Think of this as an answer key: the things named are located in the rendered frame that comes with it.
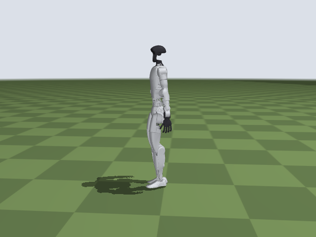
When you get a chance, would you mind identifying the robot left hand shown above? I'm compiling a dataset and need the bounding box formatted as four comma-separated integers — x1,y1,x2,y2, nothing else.
160,112,172,133

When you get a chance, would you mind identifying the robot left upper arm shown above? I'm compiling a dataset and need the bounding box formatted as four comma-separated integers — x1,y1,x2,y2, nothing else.
157,67,168,97

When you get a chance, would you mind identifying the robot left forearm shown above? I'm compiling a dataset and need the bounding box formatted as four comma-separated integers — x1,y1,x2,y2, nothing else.
162,89,170,117

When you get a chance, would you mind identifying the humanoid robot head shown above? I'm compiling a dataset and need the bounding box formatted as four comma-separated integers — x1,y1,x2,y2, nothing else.
151,45,166,66

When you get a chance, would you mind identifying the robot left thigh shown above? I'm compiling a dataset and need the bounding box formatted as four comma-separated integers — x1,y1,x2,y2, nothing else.
149,111,165,154

